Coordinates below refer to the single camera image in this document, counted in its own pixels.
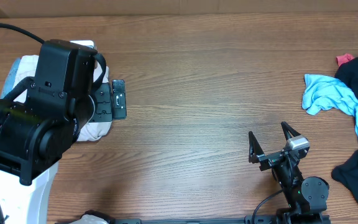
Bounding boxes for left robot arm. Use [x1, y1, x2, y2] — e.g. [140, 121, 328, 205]
[0, 39, 127, 223]

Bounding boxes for beige khaki shorts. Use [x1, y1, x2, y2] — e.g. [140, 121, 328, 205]
[13, 40, 112, 141]

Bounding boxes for light blue cloth garment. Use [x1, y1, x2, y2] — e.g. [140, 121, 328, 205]
[301, 74, 358, 140]

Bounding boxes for folded blue denim shorts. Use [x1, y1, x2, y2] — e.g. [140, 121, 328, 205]
[0, 58, 21, 98]

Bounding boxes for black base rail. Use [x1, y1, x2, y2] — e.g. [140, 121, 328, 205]
[54, 210, 331, 224]

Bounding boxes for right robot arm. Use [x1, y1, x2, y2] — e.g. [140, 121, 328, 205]
[244, 121, 331, 224]

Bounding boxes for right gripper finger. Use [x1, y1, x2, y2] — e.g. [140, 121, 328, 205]
[281, 121, 301, 140]
[249, 131, 265, 157]

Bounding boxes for red cloth garment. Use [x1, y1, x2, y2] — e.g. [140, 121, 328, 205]
[336, 54, 355, 67]

